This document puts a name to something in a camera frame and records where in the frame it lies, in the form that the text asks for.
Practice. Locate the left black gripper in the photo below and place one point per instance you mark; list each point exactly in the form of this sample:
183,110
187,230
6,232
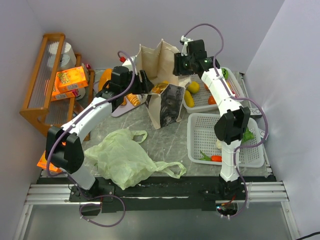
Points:
140,83

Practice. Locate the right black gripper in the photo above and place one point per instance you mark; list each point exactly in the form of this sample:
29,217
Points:
178,64

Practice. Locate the orange gummy snack bag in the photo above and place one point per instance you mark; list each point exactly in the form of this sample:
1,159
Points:
160,87

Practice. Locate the beige canvas tote bag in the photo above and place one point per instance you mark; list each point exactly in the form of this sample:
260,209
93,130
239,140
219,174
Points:
165,100

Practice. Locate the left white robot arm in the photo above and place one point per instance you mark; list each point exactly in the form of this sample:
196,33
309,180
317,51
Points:
64,144

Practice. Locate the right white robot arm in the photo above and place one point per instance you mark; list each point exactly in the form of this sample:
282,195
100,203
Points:
234,117

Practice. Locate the green plastic grocery bag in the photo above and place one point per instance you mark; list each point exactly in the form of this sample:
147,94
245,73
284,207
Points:
120,158

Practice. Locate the row of round crackers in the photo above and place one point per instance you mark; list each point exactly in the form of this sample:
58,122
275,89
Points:
133,99

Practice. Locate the yellow lemon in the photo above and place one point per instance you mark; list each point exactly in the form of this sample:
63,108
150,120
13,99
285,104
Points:
193,87

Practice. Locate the green watermelon ball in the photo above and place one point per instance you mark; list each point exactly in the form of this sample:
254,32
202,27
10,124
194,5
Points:
225,73

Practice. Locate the purple tray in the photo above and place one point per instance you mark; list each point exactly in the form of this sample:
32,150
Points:
122,109

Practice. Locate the yellow mango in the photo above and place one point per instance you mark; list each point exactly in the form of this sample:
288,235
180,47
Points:
188,99

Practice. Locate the red tomato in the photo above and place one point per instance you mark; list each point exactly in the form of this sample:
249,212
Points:
211,100

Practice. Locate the long bread loaf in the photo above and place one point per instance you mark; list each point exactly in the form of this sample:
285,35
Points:
105,77

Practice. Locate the back white perforated basket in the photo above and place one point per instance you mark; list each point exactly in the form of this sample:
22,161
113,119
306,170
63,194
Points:
201,97

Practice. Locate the white perforated basket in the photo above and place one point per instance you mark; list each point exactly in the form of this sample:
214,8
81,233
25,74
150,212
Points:
201,143
201,97

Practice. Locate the front white perforated basket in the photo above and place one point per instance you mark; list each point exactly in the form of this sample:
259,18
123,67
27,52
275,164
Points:
201,143

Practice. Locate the grey RIO block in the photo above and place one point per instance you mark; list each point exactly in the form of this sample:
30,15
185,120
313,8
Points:
255,112

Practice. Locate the orange cracker box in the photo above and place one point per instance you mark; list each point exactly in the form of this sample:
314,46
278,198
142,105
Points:
71,79
56,95

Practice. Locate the napa cabbage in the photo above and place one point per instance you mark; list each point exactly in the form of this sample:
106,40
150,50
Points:
247,136

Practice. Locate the orange carrot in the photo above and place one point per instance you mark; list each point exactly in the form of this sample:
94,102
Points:
213,158

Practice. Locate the wooden shelf rack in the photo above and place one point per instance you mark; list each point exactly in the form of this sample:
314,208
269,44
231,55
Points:
38,109

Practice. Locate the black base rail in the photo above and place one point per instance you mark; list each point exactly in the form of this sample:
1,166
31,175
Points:
161,193

